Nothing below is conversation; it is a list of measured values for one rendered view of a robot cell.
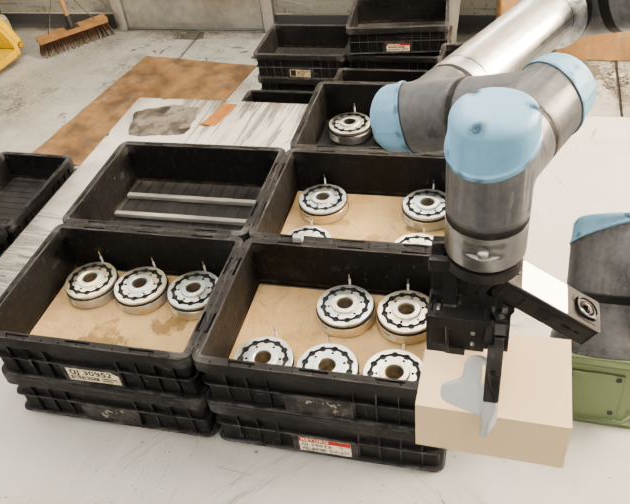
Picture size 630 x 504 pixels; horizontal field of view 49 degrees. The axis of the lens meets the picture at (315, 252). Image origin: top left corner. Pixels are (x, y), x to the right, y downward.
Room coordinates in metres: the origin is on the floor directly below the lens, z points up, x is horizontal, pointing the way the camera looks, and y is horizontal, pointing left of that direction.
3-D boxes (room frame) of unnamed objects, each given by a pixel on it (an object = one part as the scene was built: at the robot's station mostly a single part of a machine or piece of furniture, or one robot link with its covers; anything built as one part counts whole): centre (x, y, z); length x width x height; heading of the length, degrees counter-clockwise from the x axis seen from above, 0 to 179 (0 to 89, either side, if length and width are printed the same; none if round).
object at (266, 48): (2.81, -0.09, 0.31); 0.40 x 0.30 x 0.34; 70
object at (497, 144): (0.48, -0.16, 1.40); 0.09 x 0.08 x 0.11; 137
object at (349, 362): (0.72, 0.01, 0.86); 0.10 x 0.10 x 0.01
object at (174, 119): (1.89, 0.41, 0.71); 0.22 x 0.19 x 0.01; 70
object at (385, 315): (0.82, -0.14, 0.86); 0.10 x 0.10 x 0.01
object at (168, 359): (0.92, 0.36, 0.92); 0.40 x 0.30 x 0.02; 71
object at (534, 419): (0.47, -0.18, 1.08); 0.16 x 0.12 x 0.07; 70
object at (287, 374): (0.79, -0.02, 0.92); 0.40 x 0.30 x 0.02; 71
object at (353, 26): (2.68, -0.47, 0.37); 0.42 x 0.34 x 0.46; 70
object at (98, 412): (0.92, 0.36, 0.76); 0.40 x 0.30 x 0.12; 71
